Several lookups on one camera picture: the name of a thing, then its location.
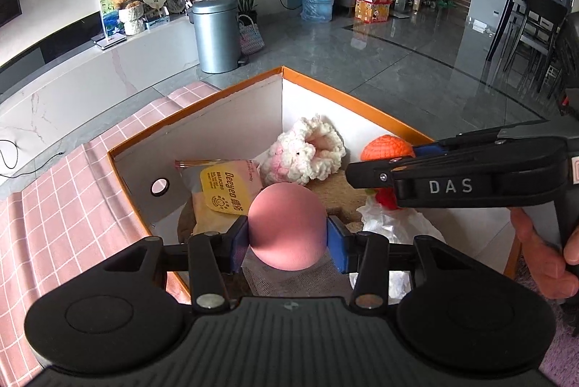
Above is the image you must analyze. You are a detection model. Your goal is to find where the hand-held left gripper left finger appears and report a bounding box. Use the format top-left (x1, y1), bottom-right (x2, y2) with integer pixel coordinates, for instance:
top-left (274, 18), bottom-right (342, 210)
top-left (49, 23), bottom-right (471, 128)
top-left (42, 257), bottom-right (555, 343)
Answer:
top-left (102, 215), bottom-right (250, 312)

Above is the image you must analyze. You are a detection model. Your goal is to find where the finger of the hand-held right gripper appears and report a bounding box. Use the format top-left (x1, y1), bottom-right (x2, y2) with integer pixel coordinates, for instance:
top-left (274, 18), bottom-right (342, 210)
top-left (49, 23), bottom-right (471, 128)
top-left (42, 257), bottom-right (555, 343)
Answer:
top-left (346, 136), bottom-right (569, 210)
top-left (413, 119), bottom-right (567, 158)

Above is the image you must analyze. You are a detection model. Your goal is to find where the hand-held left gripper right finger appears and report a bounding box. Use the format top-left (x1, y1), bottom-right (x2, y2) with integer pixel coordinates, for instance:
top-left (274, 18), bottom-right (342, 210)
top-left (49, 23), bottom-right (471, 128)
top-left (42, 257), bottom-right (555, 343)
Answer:
top-left (326, 215), bottom-right (477, 309)

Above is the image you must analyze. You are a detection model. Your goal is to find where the tan loofah pad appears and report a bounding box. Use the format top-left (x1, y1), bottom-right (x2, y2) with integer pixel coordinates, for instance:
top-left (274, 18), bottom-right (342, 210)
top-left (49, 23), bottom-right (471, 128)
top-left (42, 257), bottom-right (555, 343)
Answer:
top-left (312, 172), bottom-right (377, 230)

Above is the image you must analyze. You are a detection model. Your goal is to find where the pink sponge ball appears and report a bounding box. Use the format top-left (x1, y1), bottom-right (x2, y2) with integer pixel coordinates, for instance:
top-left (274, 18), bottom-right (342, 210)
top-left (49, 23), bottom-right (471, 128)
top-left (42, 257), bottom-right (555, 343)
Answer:
top-left (247, 183), bottom-right (329, 271)

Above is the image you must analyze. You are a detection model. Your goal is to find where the brown plush cloth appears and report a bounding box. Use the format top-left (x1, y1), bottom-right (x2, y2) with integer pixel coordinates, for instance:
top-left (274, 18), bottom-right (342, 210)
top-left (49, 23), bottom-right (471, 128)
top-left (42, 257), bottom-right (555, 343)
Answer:
top-left (176, 206), bottom-right (200, 246)

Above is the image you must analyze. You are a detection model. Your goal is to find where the clear packet with yellow label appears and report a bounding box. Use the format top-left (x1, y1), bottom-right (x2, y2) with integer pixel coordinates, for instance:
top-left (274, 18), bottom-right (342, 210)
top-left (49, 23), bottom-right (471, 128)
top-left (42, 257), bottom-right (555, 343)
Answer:
top-left (175, 158), bottom-right (264, 234)

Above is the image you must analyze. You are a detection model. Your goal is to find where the white plastic bag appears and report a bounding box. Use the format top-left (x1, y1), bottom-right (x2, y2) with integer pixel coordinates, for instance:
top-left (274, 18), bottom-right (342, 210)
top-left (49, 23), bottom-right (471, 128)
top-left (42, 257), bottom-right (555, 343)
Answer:
top-left (355, 194), bottom-right (448, 294)

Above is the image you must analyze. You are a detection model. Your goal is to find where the orange cardboard box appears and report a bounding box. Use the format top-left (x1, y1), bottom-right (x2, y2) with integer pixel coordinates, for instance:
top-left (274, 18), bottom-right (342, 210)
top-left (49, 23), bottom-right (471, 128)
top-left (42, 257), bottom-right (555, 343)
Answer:
top-left (107, 67), bottom-right (526, 307)

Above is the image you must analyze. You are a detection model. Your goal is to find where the person's right hand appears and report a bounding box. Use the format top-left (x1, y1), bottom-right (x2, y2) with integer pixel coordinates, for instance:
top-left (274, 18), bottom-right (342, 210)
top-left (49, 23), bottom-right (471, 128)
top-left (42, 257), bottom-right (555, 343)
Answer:
top-left (510, 206), bottom-right (579, 303)

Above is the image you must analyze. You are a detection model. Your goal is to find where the orange crochet item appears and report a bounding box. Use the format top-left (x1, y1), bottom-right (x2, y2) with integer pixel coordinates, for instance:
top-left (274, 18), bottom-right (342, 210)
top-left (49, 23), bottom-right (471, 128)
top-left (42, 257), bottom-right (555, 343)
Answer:
top-left (360, 134), bottom-right (416, 162)

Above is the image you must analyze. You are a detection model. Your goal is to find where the grey mesh cloth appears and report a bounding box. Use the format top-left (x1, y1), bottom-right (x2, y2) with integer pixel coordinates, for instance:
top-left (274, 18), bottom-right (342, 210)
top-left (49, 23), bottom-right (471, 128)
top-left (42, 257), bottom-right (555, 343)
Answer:
top-left (241, 254), bottom-right (354, 297)

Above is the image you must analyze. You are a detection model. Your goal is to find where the white pink crochet item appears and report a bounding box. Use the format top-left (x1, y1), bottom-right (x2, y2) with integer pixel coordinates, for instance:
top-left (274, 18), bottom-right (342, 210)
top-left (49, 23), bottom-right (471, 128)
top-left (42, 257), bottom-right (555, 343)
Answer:
top-left (259, 116), bottom-right (347, 187)

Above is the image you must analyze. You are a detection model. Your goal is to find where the black chair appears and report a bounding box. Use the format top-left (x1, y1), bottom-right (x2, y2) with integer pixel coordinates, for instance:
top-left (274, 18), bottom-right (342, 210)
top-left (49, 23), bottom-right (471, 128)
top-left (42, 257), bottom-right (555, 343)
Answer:
top-left (502, 0), bottom-right (571, 99)

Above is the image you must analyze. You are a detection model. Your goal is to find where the black dining table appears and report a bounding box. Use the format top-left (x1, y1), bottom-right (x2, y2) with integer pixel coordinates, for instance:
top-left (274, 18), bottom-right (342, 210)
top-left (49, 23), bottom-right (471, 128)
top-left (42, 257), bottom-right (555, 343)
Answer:
top-left (486, 0), bottom-right (530, 62)

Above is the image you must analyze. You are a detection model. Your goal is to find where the red orange gift bag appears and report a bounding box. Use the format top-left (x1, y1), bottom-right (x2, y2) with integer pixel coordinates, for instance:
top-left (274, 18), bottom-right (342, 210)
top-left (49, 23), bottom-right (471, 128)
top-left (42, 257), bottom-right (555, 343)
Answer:
top-left (354, 0), bottom-right (394, 24)

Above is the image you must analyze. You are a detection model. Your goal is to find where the woven basket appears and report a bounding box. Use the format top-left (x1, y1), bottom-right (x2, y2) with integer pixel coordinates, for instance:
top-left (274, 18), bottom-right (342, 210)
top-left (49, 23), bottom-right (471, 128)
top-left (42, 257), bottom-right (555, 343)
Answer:
top-left (237, 13), bottom-right (266, 56)

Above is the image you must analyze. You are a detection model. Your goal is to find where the pink checked tablecloth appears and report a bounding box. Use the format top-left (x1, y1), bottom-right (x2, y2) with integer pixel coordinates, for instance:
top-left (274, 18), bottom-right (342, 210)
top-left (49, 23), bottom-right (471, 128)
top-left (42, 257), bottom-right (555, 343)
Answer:
top-left (0, 81), bottom-right (223, 375)

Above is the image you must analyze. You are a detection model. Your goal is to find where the grey metal trash can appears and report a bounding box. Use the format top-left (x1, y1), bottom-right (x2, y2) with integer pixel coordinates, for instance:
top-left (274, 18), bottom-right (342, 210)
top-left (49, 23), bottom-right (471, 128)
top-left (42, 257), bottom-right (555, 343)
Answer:
top-left (187, 0), bottom-right (245, 75)

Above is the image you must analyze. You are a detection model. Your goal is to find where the white marble media cabinet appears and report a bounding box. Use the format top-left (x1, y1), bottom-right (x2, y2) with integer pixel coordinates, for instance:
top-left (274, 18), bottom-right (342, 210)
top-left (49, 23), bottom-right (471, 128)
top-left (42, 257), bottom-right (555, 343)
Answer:
top-left (0, 13), bottom-right (205, 189)

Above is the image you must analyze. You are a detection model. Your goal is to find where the purple rug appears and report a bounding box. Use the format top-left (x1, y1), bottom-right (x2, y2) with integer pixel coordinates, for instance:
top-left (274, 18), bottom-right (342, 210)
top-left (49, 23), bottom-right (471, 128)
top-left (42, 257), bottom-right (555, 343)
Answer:
top-left (515, 258), bottom-right (579, 387)

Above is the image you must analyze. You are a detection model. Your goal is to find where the white flat book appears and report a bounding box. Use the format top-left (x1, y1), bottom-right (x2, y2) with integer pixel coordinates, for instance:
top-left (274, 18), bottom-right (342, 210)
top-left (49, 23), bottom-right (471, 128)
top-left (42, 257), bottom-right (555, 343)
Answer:
top-left (92, 34), bottom-right (128, 52)

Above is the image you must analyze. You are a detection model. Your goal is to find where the white knitted pot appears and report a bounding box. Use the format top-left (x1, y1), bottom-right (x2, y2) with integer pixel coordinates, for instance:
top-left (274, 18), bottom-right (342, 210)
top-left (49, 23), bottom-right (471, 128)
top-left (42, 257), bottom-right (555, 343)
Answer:
top-left (118, 0), bottom-right (146, 36)

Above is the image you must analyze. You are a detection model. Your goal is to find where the blue green painting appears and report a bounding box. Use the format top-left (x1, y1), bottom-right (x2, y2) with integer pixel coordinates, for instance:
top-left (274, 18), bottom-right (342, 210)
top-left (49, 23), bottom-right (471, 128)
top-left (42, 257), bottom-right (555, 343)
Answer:
top-left (98, 0), bottom-right (126, 41)

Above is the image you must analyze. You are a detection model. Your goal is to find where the black cable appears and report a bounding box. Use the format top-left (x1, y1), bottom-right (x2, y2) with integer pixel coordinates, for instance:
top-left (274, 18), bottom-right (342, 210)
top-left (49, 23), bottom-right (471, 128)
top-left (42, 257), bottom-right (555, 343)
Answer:
top-left (0, 138), bottom-right (65, 178)

